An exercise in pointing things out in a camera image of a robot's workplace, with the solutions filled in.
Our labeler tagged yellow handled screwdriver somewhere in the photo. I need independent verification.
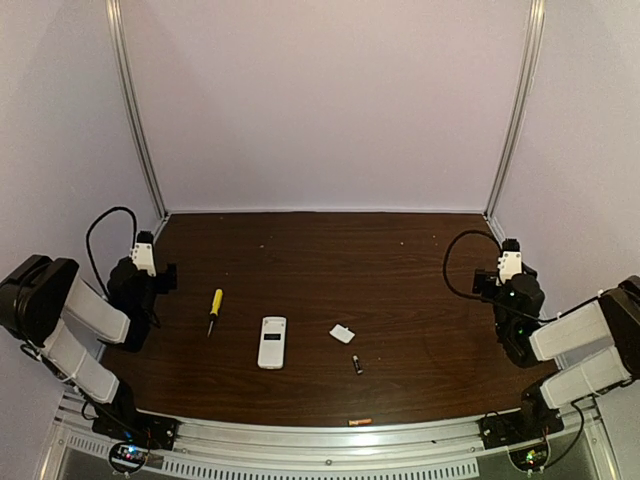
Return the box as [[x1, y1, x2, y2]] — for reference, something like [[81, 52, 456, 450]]
[[207, 289, 224, 337]]

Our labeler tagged white remote control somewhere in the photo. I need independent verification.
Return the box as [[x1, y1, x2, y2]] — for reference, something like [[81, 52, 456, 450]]
[[257, 316, 287, 370]]

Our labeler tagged white battery cover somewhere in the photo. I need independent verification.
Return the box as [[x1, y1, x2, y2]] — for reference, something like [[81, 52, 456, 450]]
[[329, 324, 355, 344]]

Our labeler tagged black battery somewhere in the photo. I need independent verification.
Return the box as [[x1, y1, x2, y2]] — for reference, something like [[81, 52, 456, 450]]
[[352, 355, 363, 375]]

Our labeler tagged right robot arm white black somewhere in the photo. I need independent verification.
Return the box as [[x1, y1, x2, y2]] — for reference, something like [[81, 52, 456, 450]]
[[472, 269, 639, 431]]

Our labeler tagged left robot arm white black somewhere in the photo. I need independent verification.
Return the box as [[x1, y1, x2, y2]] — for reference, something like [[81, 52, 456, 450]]
[[1, 254, 177, 430]]

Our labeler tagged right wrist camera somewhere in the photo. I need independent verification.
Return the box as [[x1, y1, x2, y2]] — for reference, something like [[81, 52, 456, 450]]
[[496, 238, 523, 285]]

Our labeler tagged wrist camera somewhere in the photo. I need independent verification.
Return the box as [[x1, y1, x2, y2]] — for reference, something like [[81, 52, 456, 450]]
[[496, 238, 523, 285], [130, 231, 157, 277]]

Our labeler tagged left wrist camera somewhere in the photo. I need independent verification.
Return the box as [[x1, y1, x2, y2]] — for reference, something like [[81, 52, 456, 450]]
[[130, 231, 157, 277]]

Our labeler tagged right black camera cable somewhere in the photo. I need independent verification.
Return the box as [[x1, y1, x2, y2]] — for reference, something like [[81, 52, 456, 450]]
[[443, 228, 556, 321]]

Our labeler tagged black camera cable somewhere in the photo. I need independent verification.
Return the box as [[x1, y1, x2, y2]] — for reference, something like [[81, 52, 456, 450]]
[[86, 206, 139, 296], [443, 228, 556, 321]]

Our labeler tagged left black camera cable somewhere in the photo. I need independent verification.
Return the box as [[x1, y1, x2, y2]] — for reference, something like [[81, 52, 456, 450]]
[[86, 206, 139, 296]]

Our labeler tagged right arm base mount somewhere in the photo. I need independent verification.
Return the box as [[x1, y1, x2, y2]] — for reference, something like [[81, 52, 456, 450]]
[[477, 410, 564, 449]]

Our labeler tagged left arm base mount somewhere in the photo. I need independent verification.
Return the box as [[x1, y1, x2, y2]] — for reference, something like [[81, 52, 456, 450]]
[[91, 414, 180, 451]]

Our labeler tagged front aluminium rail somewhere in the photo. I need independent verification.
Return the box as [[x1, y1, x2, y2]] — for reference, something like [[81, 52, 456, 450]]
[[42, 392, 619, 480]]

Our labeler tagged right aluminium frame post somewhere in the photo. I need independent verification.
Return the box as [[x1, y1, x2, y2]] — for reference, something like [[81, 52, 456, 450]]
[[484, 0, 546, 221]]

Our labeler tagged aluminium frame post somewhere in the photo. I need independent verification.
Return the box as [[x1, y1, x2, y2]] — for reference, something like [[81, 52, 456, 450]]
[[105, 0, 168, 219], [484, 0, 546, 221]]

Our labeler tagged left aluminium frame post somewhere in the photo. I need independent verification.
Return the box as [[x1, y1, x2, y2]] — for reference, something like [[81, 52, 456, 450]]
[[105, 0, 168, 219]]

